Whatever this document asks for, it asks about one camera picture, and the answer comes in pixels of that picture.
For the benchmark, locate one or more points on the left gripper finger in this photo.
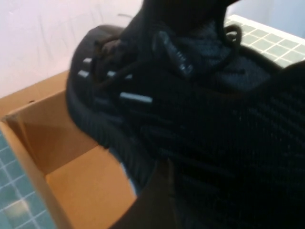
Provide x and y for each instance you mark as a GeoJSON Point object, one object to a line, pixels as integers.
{"type": "Point", "coordinates": [152, 210]}

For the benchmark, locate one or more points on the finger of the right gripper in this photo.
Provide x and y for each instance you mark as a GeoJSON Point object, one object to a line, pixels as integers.
{"type": "Point", "coordinates": [175, 53]}

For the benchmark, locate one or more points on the black knit sneaker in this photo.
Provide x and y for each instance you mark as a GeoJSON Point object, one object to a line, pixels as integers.
{"type": "Point", "coordinates": [214, 131]}

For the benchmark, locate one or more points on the brown cardboard shoe box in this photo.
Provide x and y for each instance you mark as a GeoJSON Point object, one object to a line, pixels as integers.
{"type": "Point", "coordinates": [83, 190]}

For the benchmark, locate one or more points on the green white checked tablecloth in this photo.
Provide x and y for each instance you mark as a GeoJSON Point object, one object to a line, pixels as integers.
{"type": "Point", "coordinates": [267, 40]}

